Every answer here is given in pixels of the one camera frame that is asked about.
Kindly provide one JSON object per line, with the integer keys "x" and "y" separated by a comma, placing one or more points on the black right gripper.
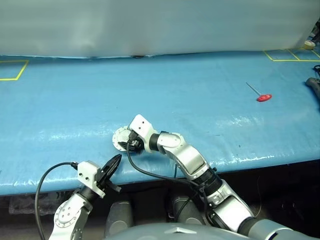
{"x": 136, "y": 143}

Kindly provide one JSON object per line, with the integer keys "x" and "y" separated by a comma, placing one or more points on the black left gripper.
{"x": 105, "y": 180}

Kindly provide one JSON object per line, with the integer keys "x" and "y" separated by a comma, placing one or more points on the silver round motor lid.
{"x": 121, "y": 135}

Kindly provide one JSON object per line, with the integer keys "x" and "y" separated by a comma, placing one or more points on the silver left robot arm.
{"x": 67, "y": 212}

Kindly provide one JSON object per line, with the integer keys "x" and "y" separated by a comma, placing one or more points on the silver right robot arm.
{"x": 192, "y": 162}

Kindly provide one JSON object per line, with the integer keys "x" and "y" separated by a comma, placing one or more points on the dark rounded shape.
{"x": 118, "y": 217}
{"x": 185, "y": 211}

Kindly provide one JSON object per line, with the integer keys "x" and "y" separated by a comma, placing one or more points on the blue table cover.
{"x": 175, "y": 100}

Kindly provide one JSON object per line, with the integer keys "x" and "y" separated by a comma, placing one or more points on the grey robot torso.
{"x": 175, "y": 232}

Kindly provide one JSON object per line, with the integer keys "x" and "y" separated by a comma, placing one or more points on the white foam backdrop sheet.
{"x": 160, "y": 25}

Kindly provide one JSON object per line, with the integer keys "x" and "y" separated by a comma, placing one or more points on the dark grey tool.
{"x": 314, "y": 85}

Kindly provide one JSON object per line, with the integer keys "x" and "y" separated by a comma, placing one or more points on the tape roll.
{"x": 309, "y": 45}

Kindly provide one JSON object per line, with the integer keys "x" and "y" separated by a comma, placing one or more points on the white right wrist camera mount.
{"x": 142, "y": 127}

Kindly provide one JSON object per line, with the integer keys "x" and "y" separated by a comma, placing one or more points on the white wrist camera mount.
{"x": 142, "y": 127}
{"x": 87, "y": 173}

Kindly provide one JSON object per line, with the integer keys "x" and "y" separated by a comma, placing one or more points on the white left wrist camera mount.
{"x": 87, "y": 173}

